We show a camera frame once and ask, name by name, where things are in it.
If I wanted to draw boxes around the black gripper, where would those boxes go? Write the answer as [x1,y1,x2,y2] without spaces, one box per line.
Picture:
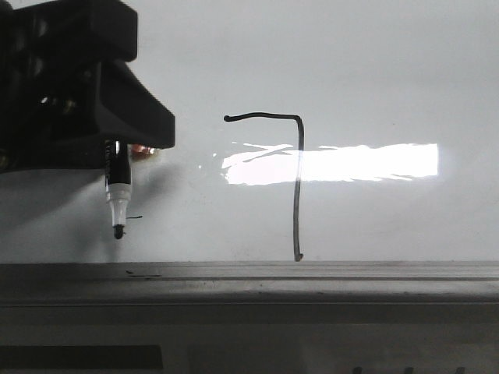
[1,1,175,173]

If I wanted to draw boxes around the red magnet taped to marker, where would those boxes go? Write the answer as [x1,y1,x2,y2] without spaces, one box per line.
[130,144,160,162]

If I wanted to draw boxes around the black and white whiteboard marker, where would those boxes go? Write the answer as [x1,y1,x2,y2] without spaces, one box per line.
[104,140,133,240]

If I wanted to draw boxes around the white whiteboard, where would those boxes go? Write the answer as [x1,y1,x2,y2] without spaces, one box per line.
[1,1,498,263]

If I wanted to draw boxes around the grey aluminium whiteboard frame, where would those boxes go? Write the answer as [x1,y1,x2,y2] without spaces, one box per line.
[1,261,498,307]

